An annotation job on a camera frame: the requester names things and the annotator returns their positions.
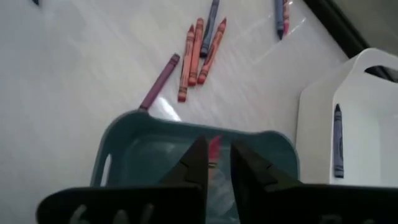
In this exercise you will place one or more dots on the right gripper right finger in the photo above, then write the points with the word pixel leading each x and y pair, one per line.
pixel 280 205

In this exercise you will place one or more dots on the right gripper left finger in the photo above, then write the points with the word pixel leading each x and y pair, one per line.
pixel 155 205

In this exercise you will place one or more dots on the red crayon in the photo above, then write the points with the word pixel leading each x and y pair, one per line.
pixel 286 15
pixel 196 53
pixel 186 65
pixel 214 149
pixel 212 51

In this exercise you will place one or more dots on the blue crayon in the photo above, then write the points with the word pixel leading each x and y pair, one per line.
pixel 338 143
pixel 209 29
pixel 279 15

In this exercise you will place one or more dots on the purple crayon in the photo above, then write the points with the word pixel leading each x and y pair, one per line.
pixel 160 81

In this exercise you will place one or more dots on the small teal plastic bin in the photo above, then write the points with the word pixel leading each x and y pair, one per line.
pixel 140 155

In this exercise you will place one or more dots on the white plastic bin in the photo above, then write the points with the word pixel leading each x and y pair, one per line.
pixel 367 140

